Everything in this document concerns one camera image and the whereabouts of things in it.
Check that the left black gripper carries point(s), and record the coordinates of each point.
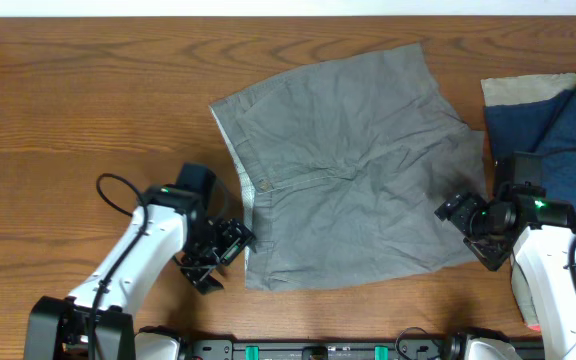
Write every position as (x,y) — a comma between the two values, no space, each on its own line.
(219,255)

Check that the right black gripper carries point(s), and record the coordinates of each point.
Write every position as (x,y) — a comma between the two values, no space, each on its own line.
(468,226)

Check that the grey shorts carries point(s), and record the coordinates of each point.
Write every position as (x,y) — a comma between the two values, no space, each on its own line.
(342,166)

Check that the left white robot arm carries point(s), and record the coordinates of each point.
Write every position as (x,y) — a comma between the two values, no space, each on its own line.
(95,321)

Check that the blue denim garment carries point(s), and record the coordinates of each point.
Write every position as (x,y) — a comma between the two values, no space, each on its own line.
(544,127)

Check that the beige folded garment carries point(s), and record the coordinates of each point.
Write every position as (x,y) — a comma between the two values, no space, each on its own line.
(526,88)

